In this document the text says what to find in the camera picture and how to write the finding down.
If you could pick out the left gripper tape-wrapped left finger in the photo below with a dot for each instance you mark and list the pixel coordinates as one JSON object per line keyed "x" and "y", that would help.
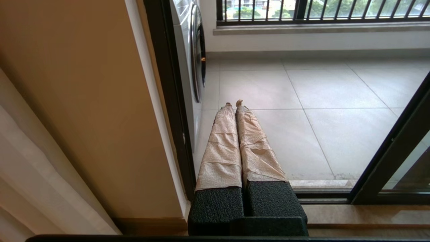
{"x": 221, "y": 161}

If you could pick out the left gripper tape-wrapped right finger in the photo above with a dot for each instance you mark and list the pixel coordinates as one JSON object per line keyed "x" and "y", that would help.
{"x": 262, "y": 161}

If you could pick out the dark brown sliding glass door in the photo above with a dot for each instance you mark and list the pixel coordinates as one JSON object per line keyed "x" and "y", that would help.
{"x": 396, "y": 144}

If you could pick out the brown wooden baseboard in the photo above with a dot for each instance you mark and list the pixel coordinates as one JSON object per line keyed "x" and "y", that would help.
{"x": 151, "y": 226}

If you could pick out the silver front-load washing machine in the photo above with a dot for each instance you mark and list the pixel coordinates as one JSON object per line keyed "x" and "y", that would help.
{"x": 188, "y": 67}

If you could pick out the black balcony railing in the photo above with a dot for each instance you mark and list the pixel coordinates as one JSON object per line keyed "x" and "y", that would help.
{"x": 336, "y": 21}

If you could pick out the white curtain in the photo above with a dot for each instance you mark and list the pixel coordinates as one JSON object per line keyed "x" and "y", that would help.
{"x": 33, "y": 185}

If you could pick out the black window frame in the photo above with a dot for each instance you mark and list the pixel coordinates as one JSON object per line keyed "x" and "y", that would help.
{"x": 300, "y": 10}

